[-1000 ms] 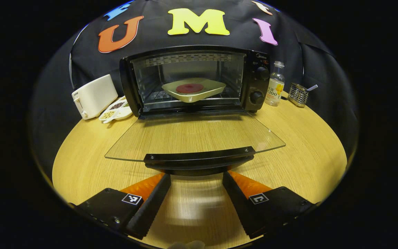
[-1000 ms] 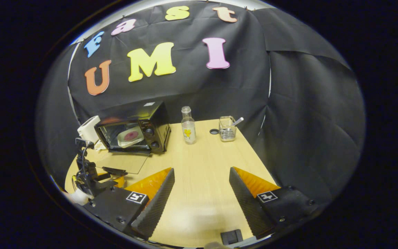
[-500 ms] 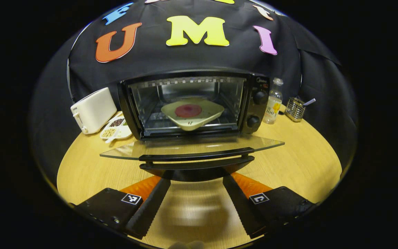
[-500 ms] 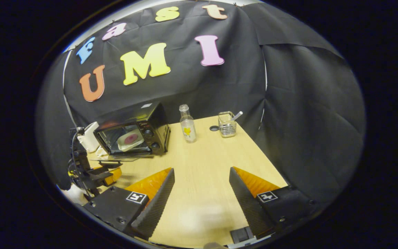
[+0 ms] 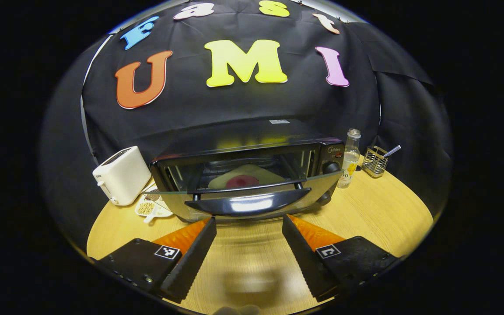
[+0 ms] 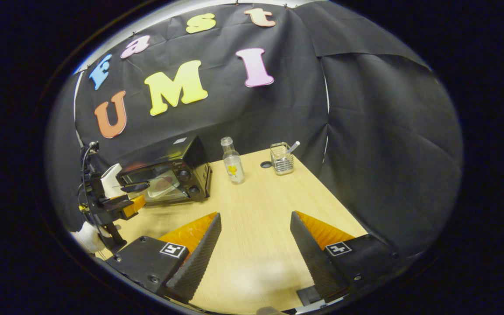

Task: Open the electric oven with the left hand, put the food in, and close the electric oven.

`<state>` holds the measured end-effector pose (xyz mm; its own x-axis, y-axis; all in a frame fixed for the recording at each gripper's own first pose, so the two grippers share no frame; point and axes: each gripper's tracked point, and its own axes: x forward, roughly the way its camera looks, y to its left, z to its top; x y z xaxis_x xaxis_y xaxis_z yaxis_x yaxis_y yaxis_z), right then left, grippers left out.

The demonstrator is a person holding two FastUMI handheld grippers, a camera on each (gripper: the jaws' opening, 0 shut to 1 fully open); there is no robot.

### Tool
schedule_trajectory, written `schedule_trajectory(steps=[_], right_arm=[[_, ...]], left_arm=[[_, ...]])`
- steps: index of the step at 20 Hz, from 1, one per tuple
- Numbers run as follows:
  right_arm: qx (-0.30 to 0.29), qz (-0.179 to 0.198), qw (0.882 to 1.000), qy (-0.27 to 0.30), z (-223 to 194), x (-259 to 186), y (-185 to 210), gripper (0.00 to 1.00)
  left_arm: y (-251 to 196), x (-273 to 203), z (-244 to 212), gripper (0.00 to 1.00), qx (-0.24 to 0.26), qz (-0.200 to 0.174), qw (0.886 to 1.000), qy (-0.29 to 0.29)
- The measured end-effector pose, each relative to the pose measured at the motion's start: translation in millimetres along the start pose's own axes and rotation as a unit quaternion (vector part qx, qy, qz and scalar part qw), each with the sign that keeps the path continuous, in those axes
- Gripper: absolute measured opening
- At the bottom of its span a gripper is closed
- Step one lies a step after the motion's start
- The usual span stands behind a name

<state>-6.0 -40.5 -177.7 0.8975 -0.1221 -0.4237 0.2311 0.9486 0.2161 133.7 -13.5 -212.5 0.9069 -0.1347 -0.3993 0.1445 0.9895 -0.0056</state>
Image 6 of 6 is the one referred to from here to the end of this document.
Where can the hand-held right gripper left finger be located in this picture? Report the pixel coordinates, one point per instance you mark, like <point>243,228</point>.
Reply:
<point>197,258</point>

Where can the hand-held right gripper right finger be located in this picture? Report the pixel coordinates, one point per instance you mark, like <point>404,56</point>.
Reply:
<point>315,262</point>

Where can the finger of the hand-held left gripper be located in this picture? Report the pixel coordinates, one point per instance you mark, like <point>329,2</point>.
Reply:
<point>134,206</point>

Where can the pink ham slice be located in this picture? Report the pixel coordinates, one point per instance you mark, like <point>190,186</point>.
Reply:
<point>163,183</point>

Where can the white square plate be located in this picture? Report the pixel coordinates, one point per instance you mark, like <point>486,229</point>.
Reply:
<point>171,191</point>

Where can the black electric oven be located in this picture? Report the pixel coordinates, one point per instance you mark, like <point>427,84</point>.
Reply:
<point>190,162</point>

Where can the white toaster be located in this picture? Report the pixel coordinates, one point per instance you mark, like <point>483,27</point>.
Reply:
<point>110,179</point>

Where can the clear glass bottle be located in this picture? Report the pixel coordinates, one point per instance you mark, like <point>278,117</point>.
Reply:
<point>233,168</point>

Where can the clear glass cup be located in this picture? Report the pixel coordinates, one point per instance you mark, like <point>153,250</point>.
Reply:
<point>282,164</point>

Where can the black bottle cap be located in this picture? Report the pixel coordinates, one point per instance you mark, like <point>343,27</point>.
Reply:
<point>266,165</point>

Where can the white spoon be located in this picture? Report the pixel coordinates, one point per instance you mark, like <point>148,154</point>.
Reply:
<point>295,145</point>

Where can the black backdrop cloth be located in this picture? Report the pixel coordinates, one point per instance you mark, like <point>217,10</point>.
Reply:
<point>365,131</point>

